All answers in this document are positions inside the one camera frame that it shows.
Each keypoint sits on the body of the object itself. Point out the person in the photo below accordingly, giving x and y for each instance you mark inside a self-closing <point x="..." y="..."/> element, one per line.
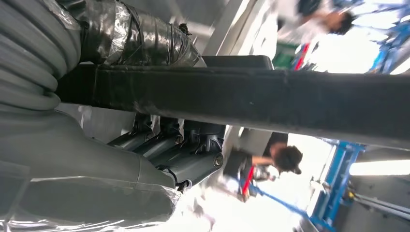
<point x="339" y="20"/>
<point x="285" y="158"/>

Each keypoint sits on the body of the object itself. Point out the blue metal shelf rack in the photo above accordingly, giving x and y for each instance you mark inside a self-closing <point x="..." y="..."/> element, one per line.
<point x="394" y="35"/>
<point x="336" y="179"/>

